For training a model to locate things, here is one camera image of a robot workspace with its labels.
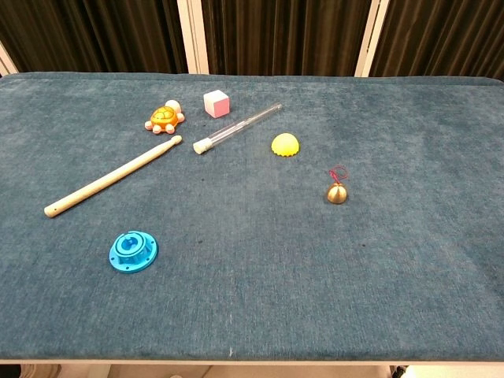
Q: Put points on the blue round plastic flange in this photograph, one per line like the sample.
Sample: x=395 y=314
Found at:
x=132 y=252

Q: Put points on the pink and white cube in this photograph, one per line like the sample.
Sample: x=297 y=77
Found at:
x=216 y=104

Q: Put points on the dark pleated curtain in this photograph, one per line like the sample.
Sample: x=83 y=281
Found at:
x=283 y=35

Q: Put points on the yellow dome-shaped cap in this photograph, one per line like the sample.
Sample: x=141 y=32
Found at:
x=285 y=145

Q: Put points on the white vertical frame post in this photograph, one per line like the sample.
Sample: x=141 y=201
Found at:
x=371 y=37
x=192 y=36
x=6 y=62

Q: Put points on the wooden drumstick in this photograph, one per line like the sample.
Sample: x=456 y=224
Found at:
x=112 y=176

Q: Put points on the blue velvet table cloth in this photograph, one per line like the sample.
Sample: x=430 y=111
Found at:
x=252 y=275

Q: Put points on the orange toy turtle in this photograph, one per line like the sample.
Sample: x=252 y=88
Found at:
x=164 y=118

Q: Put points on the clear test tube white stopper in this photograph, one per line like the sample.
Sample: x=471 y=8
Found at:
x=236 y=128

